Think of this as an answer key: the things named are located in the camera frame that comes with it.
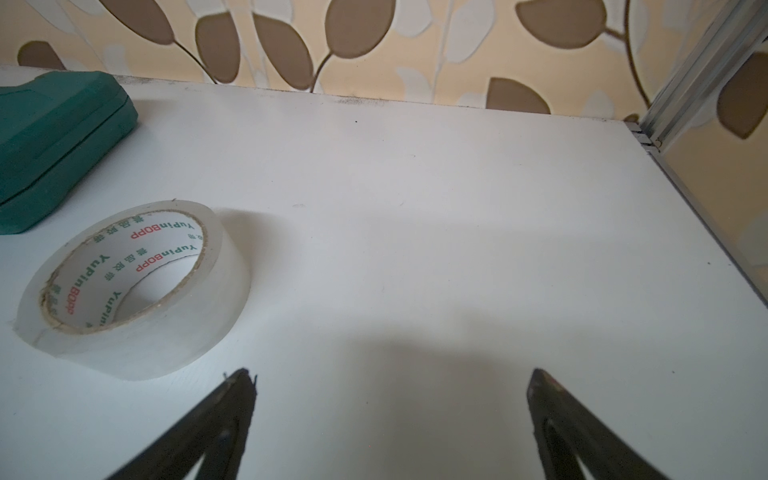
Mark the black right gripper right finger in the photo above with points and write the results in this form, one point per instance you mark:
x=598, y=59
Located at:
x=572, y=441

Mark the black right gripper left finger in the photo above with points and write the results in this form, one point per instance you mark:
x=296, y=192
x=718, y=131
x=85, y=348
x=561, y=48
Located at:
x=211, y=438

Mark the clear packing tape roll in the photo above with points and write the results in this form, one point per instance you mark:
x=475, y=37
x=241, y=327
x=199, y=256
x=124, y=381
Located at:
x=138, y=295

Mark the green plastic tool case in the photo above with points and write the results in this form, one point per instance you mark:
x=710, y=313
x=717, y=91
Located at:
x=54, y=130

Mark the aluminium cage frame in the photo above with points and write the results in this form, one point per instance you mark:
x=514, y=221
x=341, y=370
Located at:
x=704, y=64

